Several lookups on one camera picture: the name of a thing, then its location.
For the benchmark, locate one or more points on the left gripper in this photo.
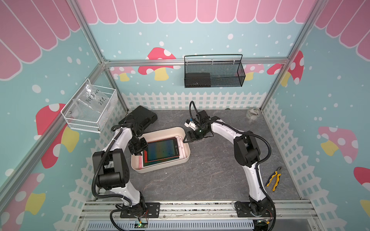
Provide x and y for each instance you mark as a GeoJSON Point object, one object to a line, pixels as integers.
{"type": "Point", "coordinates": [143, 147]}

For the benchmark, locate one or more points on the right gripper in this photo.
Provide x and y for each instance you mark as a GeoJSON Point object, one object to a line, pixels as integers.
{"type": "Point", "coordinates": [189, 139]}

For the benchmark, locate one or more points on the red writing tablet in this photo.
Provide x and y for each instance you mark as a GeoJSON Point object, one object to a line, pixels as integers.
{"type": "Point", "coordinates": [161, 151]}

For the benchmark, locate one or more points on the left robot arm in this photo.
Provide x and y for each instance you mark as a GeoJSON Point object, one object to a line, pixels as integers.
{"type": "Point", "coordinates": [111, 171]}

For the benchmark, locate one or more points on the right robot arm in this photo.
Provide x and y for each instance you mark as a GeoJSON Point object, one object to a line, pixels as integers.
{"type": "Point", "coordinates": [250, 150]}

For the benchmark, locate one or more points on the pink writing tablet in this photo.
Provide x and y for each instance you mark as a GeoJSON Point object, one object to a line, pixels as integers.
{"type": "Point", "coordinates": [181, 150]}

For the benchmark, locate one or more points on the black box in basket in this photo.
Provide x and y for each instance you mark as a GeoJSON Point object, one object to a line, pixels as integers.
{"type": "Point", "coordinates": [197, 80]}

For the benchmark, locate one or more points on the black case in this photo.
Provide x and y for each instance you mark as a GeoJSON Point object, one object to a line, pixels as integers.
{"type": "Point", "coordinates": [142, 116]}

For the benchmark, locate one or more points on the clear plastic bag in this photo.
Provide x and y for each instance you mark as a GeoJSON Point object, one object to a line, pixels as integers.
{"type": "Point", "coordinates": [91, 99]}

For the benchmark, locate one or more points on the clear tape roll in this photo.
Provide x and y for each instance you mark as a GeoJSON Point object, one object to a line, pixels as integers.
{"type": "Point", "coordinates": [253, 113]}

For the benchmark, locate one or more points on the yellow black pliers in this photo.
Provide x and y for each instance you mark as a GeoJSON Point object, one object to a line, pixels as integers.
{"type": "Point", "coordinates": [276, 175]}

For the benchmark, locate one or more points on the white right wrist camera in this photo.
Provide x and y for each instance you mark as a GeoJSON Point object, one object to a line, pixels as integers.
{"type": "Point", "coordinates": [191, 124]}

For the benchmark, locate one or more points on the white wire wall basket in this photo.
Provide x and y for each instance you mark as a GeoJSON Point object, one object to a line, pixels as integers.
{"type": "Point", "coordinates": [85, 120]}

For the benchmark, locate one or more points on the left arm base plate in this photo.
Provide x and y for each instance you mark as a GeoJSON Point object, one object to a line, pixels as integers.
{"type": "Point", "coordinates": [150, 210]}

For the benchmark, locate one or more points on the black mesh wall basket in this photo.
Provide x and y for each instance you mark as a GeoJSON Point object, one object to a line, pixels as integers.
{"type": "Point", "coordinates": [226, 70]}

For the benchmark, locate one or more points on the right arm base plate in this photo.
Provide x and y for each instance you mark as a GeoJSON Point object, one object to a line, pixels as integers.
{"type": "Point", "coordinates": [254, 210]}

